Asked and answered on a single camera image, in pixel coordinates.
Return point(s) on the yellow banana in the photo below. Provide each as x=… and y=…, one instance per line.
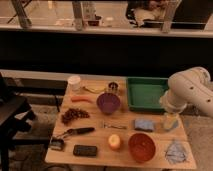
x=93, y=90

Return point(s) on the blue sponge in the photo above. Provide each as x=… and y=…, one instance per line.
x=144, y=125

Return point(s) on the small black brush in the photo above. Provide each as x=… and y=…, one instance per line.
x=57, y=144

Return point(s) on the bunch of dark grapes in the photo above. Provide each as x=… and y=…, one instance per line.
x=73, y=114

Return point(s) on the purple bowl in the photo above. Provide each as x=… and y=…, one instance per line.
x=108, y=103

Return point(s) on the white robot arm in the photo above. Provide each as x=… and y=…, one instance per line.
x=186, y=87

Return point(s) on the black rectangular case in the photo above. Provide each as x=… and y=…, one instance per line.
x=84, y=150

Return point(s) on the small metal cup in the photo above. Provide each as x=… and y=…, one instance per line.
x=113, y=87

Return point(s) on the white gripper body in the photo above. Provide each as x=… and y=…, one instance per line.
x=169, y=121

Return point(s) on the white cup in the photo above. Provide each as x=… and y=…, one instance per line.
x=74, y=82

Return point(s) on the yellow apple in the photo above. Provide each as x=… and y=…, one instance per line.
x=114, y=141

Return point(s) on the green plastic tray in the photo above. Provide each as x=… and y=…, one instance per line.
x=143, y=93

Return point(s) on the light blue towel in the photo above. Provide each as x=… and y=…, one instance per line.
x=176, y=153

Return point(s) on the orange bowl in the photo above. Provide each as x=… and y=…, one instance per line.
x=141, y=147

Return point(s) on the black chair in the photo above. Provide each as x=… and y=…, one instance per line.
x=14, y=113

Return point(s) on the orange carrot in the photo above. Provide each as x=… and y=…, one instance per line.
x=80, y=98

